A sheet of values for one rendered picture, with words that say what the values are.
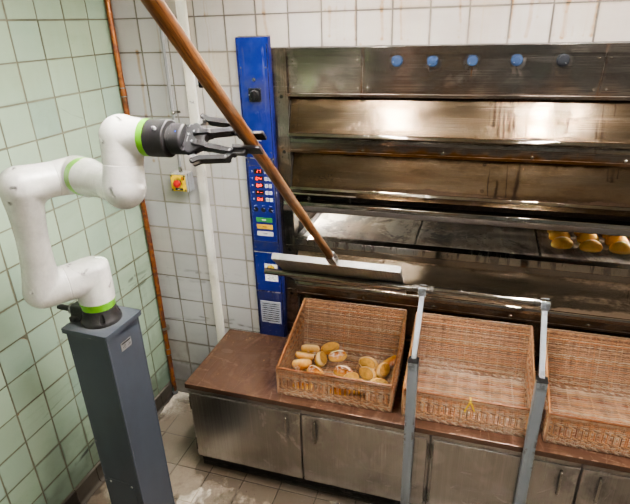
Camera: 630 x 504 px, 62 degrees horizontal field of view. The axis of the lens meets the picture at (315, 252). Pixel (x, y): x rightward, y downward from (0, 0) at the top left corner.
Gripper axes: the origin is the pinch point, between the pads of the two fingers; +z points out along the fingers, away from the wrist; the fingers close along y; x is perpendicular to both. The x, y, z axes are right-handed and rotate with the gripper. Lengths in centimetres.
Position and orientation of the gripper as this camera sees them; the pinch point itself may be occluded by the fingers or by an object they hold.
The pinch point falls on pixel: (249, 142)
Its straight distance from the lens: 125.4
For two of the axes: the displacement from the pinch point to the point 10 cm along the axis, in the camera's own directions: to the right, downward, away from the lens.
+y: -1.7, 9.5, -2.6
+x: -2.2, -2.9, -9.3
